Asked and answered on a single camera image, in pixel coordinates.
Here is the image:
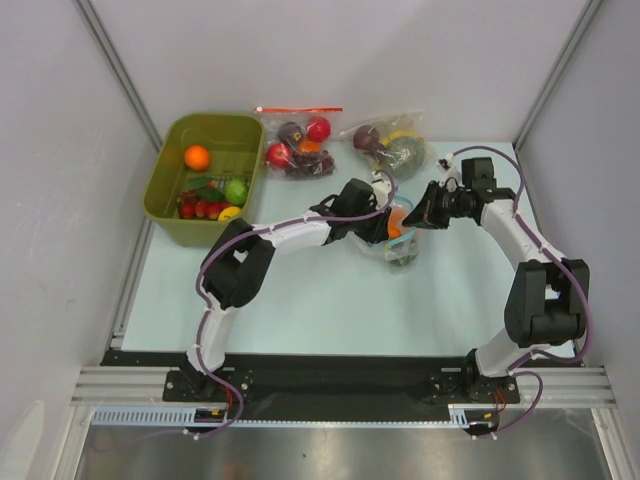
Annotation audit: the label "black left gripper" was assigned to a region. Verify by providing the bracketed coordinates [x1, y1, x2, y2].
[347, 197, 391, 245]

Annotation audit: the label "clear zip top bag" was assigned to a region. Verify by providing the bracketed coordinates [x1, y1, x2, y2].
[354, 196, 419, 272]

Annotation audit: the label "green fake fruit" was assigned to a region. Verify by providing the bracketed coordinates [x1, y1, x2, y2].
[225, 179, 249, 207]

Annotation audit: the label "yellow fake lemon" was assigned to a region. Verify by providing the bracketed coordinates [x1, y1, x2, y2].
[217, 206, 242, 222]

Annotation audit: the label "orange fake fruit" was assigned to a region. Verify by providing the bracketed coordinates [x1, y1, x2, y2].
[387, 208, 411, 240]
[183, 145, 211, 171]

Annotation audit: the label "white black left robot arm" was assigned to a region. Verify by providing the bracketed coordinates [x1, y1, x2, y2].
[184, 171, 398, 400]

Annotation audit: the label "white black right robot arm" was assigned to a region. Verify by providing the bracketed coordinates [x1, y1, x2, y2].
[403, 155, 593, 401]

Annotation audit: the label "clear bag with melon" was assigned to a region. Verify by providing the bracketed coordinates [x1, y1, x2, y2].
[339, 111, 436, 181]

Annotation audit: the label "red zip bag of food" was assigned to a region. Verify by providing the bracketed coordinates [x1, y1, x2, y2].
[254, 106, 344, 180]

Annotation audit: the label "red fake strawberries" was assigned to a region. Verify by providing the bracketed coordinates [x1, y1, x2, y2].
[176, 175, 231, 221]

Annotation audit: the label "olive green plastic bin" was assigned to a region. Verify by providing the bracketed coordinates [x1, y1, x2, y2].
[143, 113, 266, 247]

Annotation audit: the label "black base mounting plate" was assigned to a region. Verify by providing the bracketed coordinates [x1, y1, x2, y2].
[99, 349, 586, 422]

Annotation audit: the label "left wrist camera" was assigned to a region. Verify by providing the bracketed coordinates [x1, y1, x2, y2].
[371, 170, 397, 209]

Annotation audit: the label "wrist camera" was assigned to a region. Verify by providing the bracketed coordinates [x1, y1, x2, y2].
[437, 153, 462, 192]
[371, 170, 397, 209]

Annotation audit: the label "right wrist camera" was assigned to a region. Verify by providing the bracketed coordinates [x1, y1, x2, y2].
[437, 153, 462, 192]

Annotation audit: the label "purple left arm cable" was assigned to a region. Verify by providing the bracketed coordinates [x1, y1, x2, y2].
[95, 168, 400, 442]

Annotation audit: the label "white cable duct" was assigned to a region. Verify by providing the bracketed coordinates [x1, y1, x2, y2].
[92, 402, 501, 427]

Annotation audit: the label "aluminium frame rail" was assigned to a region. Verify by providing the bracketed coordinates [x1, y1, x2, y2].
[71, 366, 617, 409]

